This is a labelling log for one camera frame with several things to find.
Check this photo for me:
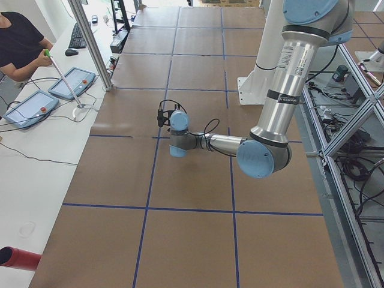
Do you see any red cylinder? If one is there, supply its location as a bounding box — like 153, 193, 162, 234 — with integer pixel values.
1, 247, 41, 271

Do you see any metal stick green handle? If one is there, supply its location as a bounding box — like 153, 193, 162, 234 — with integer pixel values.
44, 49, 85, 109

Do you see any aluminium frame post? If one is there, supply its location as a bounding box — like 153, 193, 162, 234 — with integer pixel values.
68, 0, 113, 91

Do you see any person in black shirt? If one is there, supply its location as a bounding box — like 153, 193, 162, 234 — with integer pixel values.
1, 11, 53, 82

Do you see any black keyboard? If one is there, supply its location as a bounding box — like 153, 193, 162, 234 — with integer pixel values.
68, 23, 86, 49

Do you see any aluminium side frame rail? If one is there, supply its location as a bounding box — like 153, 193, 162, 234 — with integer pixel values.
299, 44, 384, 288

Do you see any person hand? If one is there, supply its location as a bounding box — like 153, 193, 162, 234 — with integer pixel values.
36, 52, 52, 67

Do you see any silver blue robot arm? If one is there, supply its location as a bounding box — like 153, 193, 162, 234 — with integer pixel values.
169, 1, 355, 178

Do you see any black computer mouse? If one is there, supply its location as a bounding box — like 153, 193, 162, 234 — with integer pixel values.
65, 48, 79, 56

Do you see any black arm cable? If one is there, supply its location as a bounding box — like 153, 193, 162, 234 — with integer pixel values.
158, 100, 220, 151

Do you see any near teach pendant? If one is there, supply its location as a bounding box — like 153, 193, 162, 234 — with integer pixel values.
3, 90, 59, 129

